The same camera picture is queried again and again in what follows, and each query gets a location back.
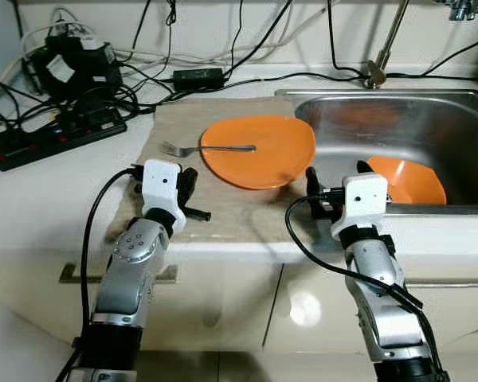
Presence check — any beige woven placemat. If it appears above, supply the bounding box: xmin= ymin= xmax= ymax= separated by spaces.
xmin=104 ymin=95 xmax=319 ymax=244

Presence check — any black battery charger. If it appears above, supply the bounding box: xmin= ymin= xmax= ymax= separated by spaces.
xmin=28 ymin=36 xmax=124 ymax=100

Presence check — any chrome sink faucet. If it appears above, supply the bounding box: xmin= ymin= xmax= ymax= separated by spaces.
xmin=362 ymin=0 xmax=411 ymax=90

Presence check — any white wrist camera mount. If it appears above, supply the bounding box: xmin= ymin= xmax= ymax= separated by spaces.
xmin=139 ymin=159 xmax=186 ymax=232
xmin=331 ymin=173 xmax=390 ymax=240

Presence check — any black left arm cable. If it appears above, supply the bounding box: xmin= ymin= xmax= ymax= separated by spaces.
xmin=56 ymin=165 xmax=144 ymax=382

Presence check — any black power cable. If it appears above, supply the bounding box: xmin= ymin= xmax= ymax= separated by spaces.
xmin=221 ymin=0 xmax=294 ymax=74
xmin=223 ymin=72 xmax=369 ymax=87
xmin=327 ymin=0 xmax=369 ymax=76

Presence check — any stainless steel sink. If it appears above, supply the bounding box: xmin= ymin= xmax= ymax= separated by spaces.
xmin=275 ymin=88 xmax=478 ymax=216

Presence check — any cream kitchen cabinet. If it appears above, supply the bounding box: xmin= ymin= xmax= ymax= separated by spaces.
xmin=0 ymin=239 xmax=478 ymax=382

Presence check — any black power adapter brick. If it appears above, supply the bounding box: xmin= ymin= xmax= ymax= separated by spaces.
xmin=173 ymin=68 xmax=225 ymax=91

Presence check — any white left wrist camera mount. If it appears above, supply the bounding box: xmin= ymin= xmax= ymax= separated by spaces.
xmin=139 ymin=159 xmax=186 ymax=232

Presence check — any black power strip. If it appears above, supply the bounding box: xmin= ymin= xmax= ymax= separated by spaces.
xmin=0 ymin=103 xmax=128 ymax=172

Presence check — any chrome wall tap valve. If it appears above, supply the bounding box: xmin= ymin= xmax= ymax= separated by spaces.
xmin=437 ymin=0 xmax=478 ymax=21

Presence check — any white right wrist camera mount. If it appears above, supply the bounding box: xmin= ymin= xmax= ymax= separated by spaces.
xmin=331 ymin=173 xmax=390 ymax=240

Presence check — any silver metal fork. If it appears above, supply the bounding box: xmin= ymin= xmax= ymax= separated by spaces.
xmin=159 ymin=141 xmax=257 ymax=158

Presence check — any orange plastic plate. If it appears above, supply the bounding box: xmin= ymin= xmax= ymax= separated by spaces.
xmin=199 ymin=115 xmax=316 ymax=190

